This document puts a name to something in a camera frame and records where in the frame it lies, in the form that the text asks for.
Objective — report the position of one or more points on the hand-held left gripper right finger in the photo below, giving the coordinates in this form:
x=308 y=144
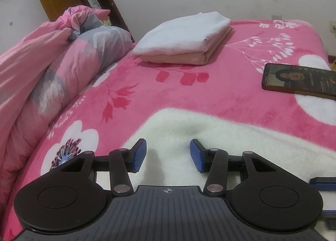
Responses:
x=198 y=155

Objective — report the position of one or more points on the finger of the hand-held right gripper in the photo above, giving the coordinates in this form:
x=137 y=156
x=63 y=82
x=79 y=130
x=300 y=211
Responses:
x=325 y=183
x=329 y=212

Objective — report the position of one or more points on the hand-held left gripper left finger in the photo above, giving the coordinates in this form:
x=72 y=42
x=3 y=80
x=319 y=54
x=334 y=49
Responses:
x=139 y=155

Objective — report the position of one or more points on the white fluffy sweater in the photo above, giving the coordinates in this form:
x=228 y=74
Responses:
x=236 y=135

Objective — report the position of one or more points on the pink floral fleece blanket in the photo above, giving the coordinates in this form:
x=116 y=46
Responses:
x=183 y=93

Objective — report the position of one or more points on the folded beige garment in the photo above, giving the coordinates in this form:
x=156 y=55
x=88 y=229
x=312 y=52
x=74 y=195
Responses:
x=183 y=58

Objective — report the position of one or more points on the black smartphone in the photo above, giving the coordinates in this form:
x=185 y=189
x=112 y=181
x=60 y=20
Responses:
x=296 y=79

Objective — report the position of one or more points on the folded white garment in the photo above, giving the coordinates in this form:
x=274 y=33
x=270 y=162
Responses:
x=181 y=33

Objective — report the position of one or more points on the pink grey floral duvet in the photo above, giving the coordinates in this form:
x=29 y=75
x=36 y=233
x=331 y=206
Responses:
x=52 y=59

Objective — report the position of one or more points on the dark wooden door frame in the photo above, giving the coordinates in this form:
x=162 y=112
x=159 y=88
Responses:
x=115 y=7

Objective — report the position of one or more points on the white wall socket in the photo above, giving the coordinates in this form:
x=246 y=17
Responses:
x=333 y=26

